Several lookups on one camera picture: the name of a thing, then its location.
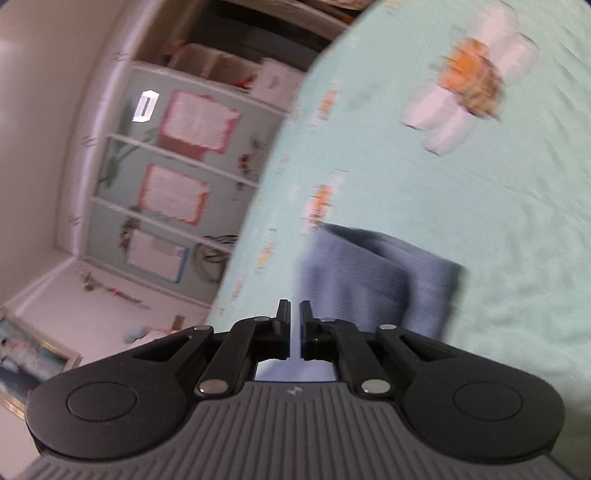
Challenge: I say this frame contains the pink bordered wall poster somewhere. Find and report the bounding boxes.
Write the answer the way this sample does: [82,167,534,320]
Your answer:
[157,89,242,155]

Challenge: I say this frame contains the bee print quilted bedspread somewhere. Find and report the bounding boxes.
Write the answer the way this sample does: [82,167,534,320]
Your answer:
[204,0,591,480]

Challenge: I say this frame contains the white cat plush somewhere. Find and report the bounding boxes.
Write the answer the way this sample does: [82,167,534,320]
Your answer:
[121,322,182,345]

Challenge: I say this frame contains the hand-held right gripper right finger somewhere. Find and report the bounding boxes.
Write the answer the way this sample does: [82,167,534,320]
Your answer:
[299,300,455,398]

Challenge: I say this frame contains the blue knit sweater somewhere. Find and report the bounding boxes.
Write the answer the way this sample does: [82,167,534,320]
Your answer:
[254,223,468,385]

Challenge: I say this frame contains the wall lamp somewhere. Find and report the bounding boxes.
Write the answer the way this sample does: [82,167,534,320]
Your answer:
[75,269,151,311]

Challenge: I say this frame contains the wardrobe with sliding doors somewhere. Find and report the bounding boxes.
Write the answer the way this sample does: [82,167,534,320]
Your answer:
[82,59,288,308]

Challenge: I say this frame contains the red bordered wall poster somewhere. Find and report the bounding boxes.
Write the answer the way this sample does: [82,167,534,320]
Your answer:
[137,163,212,228]

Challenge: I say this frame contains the white open shelf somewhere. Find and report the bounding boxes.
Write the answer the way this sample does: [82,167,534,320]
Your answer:
[165,41,265,94]

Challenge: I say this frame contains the white overhead cabinets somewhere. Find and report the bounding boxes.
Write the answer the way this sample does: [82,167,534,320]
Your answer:
[54,0,154,260]

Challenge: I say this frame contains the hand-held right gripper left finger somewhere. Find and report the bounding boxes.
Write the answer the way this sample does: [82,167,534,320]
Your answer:
[131,299,291,400]

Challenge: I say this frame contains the framed wedding photo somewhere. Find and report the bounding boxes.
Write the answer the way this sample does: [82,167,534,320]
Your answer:
[0,304,85,419]

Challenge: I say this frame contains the white drawer cabinet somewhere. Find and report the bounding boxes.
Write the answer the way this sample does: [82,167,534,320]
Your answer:
[253,56,306,112]

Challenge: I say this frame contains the blue bordered wall calendar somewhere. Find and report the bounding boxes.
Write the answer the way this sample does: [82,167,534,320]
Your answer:
[124,227,191,284]

